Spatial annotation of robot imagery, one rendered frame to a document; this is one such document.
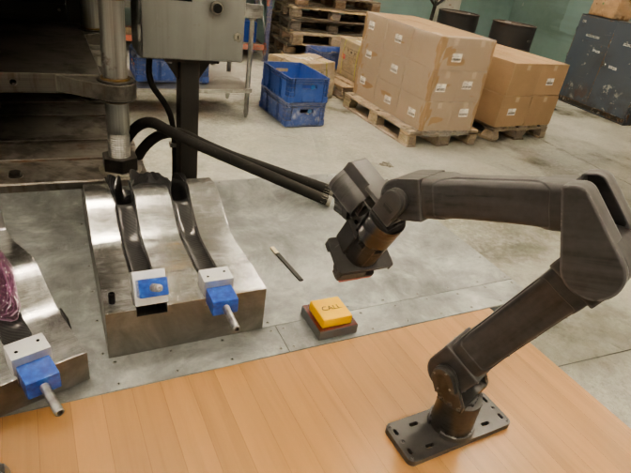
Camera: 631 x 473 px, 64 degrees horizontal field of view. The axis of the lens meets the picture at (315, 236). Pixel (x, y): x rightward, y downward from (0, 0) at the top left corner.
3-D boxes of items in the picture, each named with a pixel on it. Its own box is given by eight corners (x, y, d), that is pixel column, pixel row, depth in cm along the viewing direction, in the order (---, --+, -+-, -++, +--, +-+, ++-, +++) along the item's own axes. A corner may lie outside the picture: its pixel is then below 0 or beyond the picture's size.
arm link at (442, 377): (434, 363, 70) (469, 387, 67) (464, 337, 76) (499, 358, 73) (423, 395, 74) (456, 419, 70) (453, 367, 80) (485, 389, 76)
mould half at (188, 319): (262, 328, 92) (269, 267, 85) (108, 358, 81) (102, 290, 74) (194, 204, 130) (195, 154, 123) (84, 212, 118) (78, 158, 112)
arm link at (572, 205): (373, 177, 69) (631, 188, 48) (409, 165, 75) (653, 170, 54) (380, 263, 72) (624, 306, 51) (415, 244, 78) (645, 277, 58)
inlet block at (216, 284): (251, 339, 80) (253, 312, 77) (220, 345, 78) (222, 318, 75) (225, 291, 90) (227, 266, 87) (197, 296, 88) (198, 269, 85)
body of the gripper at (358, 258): (322, 243, 83) (338, 220, 77) (376, 236, 88) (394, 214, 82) (335, 279, 81) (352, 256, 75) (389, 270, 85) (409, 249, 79)
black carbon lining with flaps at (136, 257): (222, 282, 91) (224, 237, 86) (127, 297, 84) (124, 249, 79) (178, 197, 117) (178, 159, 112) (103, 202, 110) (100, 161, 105)
